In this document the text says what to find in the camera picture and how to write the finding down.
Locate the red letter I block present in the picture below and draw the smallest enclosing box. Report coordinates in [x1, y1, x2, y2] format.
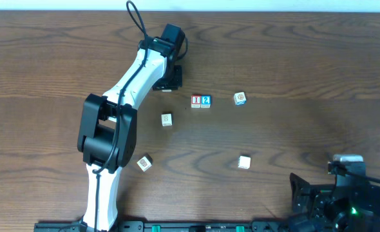
[191, 95, 201, 108]

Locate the blue number 2 block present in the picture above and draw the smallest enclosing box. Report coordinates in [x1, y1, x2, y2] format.
[201, 95, 211, 108]

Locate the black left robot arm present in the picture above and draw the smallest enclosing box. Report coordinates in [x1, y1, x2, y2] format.
[77, 24, 187, 231]

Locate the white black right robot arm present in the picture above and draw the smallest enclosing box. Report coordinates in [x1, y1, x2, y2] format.
[287, 160, 380, 231]

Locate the white block near right arm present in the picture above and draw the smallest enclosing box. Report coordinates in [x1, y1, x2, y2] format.
[238, 155, 251, 169]

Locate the plain white block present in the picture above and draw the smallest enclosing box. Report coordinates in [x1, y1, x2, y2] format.
[161, 113, 173, 126]

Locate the blue-edged picture block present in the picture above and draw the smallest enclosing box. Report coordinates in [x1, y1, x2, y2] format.
[234, 92, 247, 106]

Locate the white block black pattern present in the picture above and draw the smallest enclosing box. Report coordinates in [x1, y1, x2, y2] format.
[137, 154, 153, 172]

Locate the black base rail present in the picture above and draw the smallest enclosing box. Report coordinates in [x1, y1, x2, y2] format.
[33, 220, 289, 232]

